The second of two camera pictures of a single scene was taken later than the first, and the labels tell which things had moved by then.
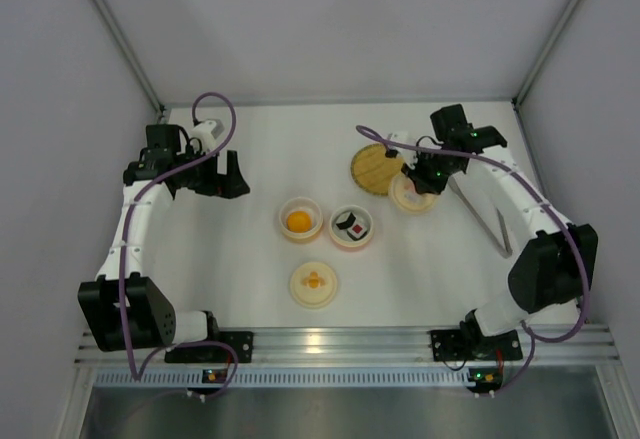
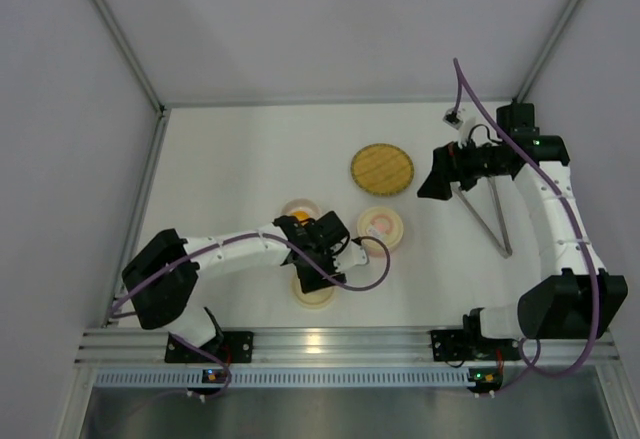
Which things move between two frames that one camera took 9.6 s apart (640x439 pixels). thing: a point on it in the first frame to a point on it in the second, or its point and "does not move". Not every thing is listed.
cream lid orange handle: x=313 y=285 does not move
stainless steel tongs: x=455 y=181 does not move
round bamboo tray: x=373 y=170 does not move
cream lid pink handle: x=404 y=194 to x=380 y=222
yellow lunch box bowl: x=305 y=204 does not move
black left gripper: x=216 y=179 to x=320 y=282
